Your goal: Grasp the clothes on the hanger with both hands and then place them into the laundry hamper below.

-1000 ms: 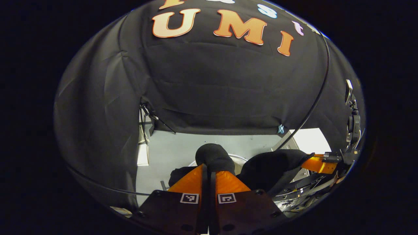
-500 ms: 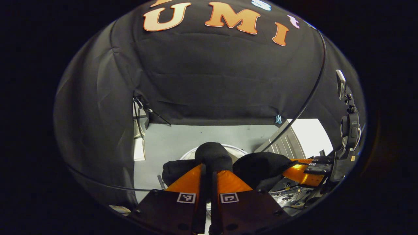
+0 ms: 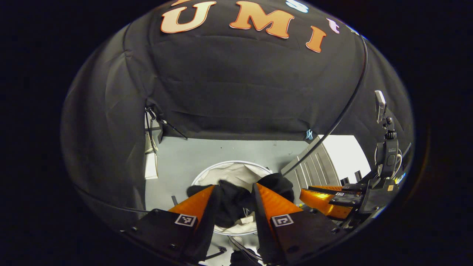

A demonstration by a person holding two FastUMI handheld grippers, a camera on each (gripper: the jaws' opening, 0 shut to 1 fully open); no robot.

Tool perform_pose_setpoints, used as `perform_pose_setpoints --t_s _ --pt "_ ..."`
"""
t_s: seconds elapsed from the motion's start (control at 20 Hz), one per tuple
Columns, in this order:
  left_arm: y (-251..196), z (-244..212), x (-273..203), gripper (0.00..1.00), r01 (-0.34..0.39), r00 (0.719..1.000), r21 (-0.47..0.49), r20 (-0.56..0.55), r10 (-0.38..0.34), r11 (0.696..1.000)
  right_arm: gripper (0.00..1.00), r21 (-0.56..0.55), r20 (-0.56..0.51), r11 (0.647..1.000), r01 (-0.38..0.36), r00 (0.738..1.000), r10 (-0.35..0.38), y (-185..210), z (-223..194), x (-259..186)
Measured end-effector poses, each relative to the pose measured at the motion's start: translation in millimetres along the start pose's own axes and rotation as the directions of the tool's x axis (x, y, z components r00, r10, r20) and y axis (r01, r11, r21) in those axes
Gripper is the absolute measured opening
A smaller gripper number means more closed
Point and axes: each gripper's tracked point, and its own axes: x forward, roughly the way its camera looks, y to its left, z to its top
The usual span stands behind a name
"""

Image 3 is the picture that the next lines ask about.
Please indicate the white box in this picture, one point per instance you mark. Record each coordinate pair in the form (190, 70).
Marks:
(151, 166)

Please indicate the blue clip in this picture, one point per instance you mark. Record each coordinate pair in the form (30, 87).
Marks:
(309, 134)

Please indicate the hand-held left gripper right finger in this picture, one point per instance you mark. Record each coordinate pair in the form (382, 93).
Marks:
(262, 229)

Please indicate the black knitted garment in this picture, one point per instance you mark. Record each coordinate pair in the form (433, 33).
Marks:
(232, 203)

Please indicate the black clothes rack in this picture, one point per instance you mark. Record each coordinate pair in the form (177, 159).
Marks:
(332, 125)

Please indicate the black backdrop cloth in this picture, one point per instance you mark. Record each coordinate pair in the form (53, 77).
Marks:
(240, 85)

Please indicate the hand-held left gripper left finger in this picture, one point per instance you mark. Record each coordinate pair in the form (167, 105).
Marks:
(208, 225)

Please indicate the grey slatted panel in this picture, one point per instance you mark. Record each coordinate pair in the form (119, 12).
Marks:
(314, 170)

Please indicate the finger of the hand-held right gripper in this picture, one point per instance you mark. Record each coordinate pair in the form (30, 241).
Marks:
(345, 200)
(351, 187)

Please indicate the white laundry hamper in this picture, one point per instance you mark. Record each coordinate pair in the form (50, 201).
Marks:
(232, 173)

